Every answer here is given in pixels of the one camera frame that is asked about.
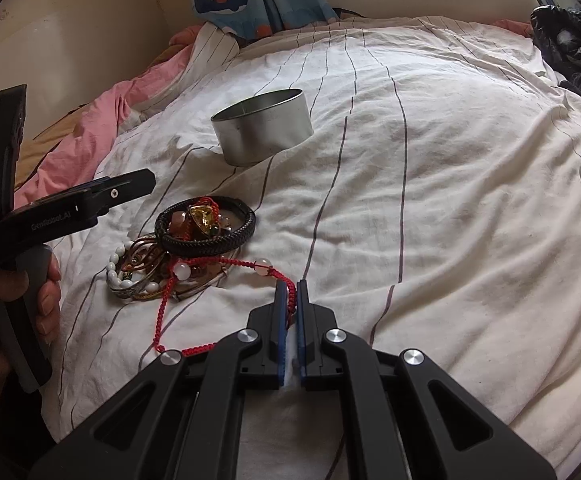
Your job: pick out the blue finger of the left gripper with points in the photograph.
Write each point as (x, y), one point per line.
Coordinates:
(108, 192)

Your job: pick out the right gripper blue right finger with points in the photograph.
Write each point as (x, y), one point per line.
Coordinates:
(305, 318)

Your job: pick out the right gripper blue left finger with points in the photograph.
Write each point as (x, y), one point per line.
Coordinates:
(278, 332)

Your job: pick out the silver metal bangle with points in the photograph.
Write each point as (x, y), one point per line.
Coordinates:
(145, 264)

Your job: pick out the gold charm red knot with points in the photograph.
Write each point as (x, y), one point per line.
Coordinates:
(200, 221)

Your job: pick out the round silver metal tin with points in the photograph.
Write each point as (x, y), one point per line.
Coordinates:
(257, 128)

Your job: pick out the pink blanket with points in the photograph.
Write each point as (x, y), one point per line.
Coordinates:
(77, 157)

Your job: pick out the white striped duvet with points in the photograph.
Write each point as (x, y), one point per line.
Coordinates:
(437, 205)

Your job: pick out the black puffer jacket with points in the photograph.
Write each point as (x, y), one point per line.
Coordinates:
(557, 34)

